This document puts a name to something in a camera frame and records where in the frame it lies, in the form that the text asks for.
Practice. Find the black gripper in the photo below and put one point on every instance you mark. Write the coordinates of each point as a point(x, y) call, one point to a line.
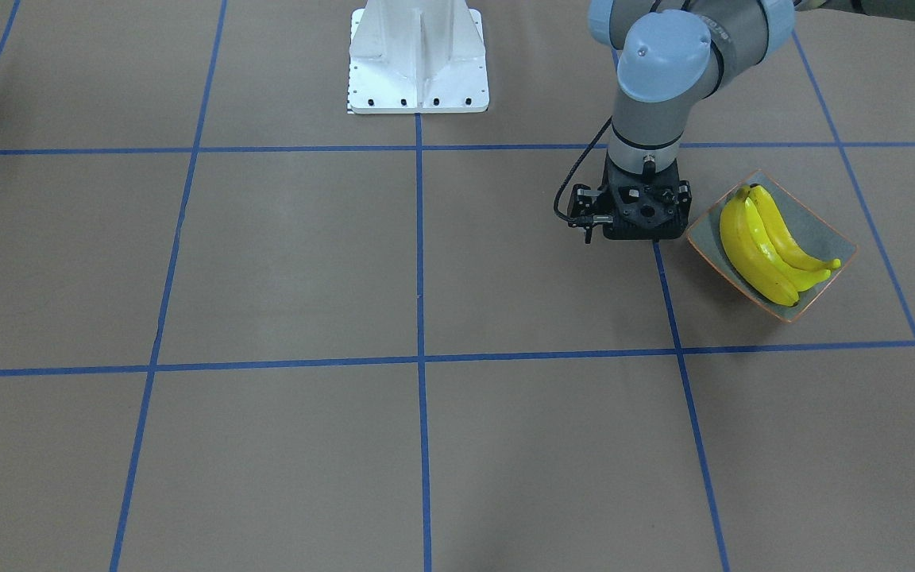
point(582, 202)

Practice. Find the grey square plate orange rim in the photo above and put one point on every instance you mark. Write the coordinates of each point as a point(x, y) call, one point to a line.
point(811, 232)

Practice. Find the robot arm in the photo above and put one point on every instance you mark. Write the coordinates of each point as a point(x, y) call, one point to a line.
point(673, 54)

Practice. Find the white camera post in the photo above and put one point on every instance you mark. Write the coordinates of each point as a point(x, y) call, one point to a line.
point(417, 57)

